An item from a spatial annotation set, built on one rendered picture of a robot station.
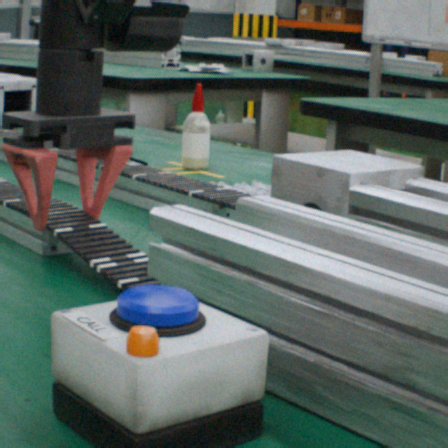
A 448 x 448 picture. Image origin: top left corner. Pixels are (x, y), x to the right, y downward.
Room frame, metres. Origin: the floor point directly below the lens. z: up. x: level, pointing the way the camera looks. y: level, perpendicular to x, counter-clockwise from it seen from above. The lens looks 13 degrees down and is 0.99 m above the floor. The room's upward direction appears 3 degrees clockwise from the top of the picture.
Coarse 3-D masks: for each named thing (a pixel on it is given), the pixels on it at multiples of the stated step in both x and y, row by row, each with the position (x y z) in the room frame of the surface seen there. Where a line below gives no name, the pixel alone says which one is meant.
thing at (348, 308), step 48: (192, 240) 0.52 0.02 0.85; (240, 240) 0.49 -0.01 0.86; (288, 240) 0.49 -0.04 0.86; (336, 240) 0.53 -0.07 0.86; (384, 240) 0.50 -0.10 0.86; (192, 288) 0.52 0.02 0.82; (240, 288) 0.48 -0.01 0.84; (288, 288) 0.47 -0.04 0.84; (336, 288) 0.43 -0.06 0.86; (384, 288) 0.41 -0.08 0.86; (432, 288) 0.41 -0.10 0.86; (288, 336) 0.47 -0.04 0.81; (336, 336) 0.43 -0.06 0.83; (384, 336) 0.40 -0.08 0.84; (432, 336) 0.39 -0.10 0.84; (288, 384) 0.45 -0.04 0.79; (336, 384) 0.42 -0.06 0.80; (384, 384) 0.41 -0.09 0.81; (432, 384) 0.38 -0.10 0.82; (384, 432) 0.40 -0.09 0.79; (432, 432) 0.37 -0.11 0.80
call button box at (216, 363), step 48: (96, 336) 0.38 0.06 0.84; (192, 336) 0.39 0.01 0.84; (240, 336) 0.40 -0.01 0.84; (96, 384) 0.38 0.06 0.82; (144, 384) 0.36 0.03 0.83; (192, 384) 0.37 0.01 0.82; (240, 384) 0.39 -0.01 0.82; (96, 432) 0.38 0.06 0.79; (144, 432) 0.36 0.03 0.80; (192, 432) 0.37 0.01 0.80; (240, 432) 0.39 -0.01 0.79
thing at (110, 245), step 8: (104, 240) 0.70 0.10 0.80; (112, 240) 0.70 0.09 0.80; (120, 240) 0.70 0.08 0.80; (72, 248) 0.68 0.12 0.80; (80, 248) 0.68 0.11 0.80; (88, 248) 0.68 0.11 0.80; (96, 248) 0.68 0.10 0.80; (104, 248) 0.68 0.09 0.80; (112, 248) 0.69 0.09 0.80; (120, 248) 0.69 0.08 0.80; (128, 248) 0.70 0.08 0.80; (80, 256) 0.67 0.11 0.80
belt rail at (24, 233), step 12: (0, 216) 0.80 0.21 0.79; (12, 216) 0.77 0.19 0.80; (24, 216) 0.75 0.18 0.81; (0, 228) 0.79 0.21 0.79; (12, 228) 0.77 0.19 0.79; (24, 228) 0.76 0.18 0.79; (24, 240) 0.75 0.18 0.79; (36, 240) 0.73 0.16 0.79; (48, 240) 0.73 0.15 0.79; (36, 252) 0.73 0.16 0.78; (48, 252) 0.73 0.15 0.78; (60, 252) 0.74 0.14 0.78
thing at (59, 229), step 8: (56, 224) 0.71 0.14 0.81; (64, 224) 0.71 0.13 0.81; (72, 224) 0.72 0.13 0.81; (80, 224) 0.72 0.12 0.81; (88, 224) 0.73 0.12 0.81; (96, 224) 0.73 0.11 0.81; (104, 224) 0.73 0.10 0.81; (56, 232) 0.70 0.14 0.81; (64, 232) 0.70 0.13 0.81; (72, 232) 0.71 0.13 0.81
